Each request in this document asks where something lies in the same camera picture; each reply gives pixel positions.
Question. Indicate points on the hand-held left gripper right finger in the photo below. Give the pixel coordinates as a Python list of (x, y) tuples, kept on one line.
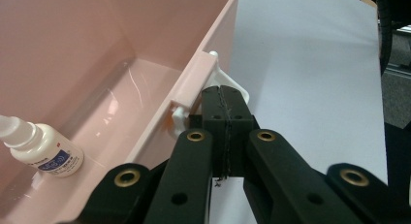
[(278, 175)]

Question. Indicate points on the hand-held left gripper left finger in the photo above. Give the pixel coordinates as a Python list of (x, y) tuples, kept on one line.
[(194, 172)]

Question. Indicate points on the small white dropper bottle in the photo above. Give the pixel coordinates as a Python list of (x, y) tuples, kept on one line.
[(45, 149)]

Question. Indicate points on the aluminium floor rail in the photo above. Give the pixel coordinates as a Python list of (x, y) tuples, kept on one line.
[(400, 69)]

